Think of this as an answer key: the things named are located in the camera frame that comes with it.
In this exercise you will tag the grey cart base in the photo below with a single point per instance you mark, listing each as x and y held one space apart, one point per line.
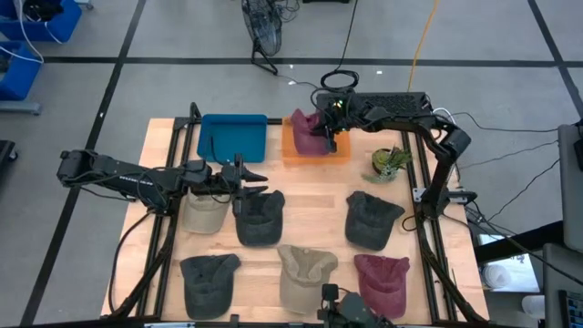
18 108

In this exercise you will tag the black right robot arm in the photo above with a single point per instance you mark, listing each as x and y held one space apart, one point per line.
441 177

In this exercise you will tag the black perforated control box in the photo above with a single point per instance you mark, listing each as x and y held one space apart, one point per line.
401 104

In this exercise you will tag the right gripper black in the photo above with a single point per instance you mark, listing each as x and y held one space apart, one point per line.
338 114

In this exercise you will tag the black floor fan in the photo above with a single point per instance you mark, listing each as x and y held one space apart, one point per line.
266 27

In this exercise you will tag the white roll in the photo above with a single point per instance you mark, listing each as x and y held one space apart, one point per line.
533 306
496 275

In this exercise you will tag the small display screen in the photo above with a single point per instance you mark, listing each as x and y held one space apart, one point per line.
574 312

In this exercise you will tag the black beam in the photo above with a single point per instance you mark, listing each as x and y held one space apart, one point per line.
524 241

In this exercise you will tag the potted succulent plant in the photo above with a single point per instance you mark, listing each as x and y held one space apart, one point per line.
387 161

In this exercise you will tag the blue plastic bin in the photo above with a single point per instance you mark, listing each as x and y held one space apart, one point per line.
237 134

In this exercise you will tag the orange translucent plastic bin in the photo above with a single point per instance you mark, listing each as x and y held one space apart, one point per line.
343 146

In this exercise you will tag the black table-level camera mount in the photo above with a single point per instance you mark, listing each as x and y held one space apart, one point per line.
353 312

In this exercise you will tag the blue plastic tub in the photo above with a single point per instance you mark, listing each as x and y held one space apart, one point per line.
64 25
20 77

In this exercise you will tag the maroon baseball cap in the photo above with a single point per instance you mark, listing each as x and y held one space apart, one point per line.
307 136
382 287

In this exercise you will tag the grey cabinet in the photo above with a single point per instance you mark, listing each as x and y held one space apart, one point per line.
558 273
571 205

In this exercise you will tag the dark grey baseball cap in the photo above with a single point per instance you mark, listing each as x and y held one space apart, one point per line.
259 223
207 287
371 223

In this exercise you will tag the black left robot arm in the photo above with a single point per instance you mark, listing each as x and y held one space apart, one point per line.
114 175

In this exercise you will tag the beige baseball cap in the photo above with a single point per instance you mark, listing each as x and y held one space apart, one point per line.
300 282
202 216

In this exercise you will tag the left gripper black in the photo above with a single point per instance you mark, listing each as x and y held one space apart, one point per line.
225 180

